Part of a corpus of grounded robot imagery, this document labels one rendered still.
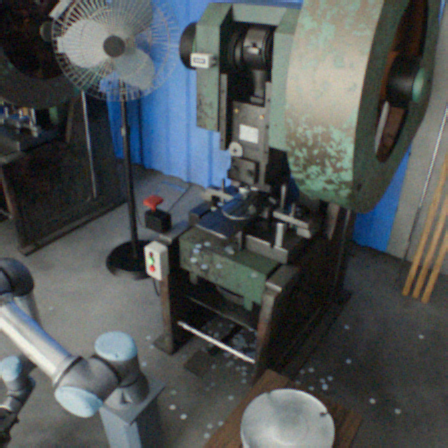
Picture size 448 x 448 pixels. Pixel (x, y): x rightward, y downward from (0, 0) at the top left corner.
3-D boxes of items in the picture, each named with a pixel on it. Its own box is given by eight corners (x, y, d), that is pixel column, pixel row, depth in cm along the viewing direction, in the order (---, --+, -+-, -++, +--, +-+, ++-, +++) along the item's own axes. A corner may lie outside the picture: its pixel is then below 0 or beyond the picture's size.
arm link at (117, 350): (148, 365, 127) (144, 335, 120) (122, 396, 117) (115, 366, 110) (117, 350, 132) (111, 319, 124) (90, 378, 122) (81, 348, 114)
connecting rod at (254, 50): (262, 129, 142) (267, 26, 123) (231, 122, 148) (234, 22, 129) (290, 115, 156) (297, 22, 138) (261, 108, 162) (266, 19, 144)
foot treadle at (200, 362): (201, 384, 173) (200, 376, 170) (182, 373, 178) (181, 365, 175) (273, 307, 214) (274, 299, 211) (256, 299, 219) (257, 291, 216)
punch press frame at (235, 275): (258, 368, 175) (292, 14, 103) (178, 325, 196) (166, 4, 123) (335, 273, 230) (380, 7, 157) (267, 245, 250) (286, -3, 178)
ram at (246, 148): (258, 189, 151) (263, 107, 135) (222, 177, 158) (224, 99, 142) (282, 172, 163) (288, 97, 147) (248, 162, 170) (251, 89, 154)
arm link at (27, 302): (13, 238, 129) (41, 341, 157) (-15, 256, 121) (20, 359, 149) (37, 251, 125) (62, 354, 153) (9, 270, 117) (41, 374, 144)
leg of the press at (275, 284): (269, 413, 174) (297, 236, 125) (246, 400, 179) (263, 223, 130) (351, 296, 237) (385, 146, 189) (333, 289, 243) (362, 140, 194)
